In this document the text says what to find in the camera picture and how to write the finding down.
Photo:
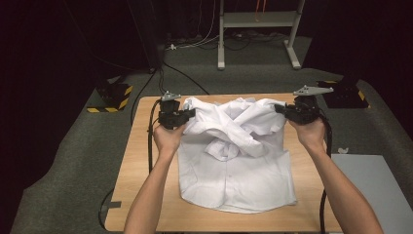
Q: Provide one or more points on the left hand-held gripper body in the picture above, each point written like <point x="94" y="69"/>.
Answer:
<point x="170" y="113"/>

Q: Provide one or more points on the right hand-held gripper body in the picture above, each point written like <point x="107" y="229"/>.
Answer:
<point x="305" y="109"/>

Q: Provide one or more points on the white button-up shirt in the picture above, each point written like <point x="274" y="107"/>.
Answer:
<point x="237" y="162"/>

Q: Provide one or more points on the person's left hand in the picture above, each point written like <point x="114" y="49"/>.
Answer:
<point x="167" y="139"/>

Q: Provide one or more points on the person's right hand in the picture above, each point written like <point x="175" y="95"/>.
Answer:
<point x="310" y="135"/>

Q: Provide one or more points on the black base with yellow stripes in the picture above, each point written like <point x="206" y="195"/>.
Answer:
<point x="112" y="96"/>
<point x="344" y="97"/>

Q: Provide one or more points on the small white scrap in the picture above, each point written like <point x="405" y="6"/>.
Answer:
<point x="343" y="150"/>

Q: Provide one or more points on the black metal column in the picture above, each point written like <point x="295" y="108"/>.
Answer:
<point x="149" y="32"/>

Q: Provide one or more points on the grey tape strip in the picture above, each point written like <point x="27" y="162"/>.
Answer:
<point x="114" y="204"/>

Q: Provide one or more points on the grey flat panel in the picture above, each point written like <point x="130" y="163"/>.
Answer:
<point x="386" y="182"/>

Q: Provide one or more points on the white metal desk frame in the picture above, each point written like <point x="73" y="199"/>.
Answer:
<point x="259" y="19"/>

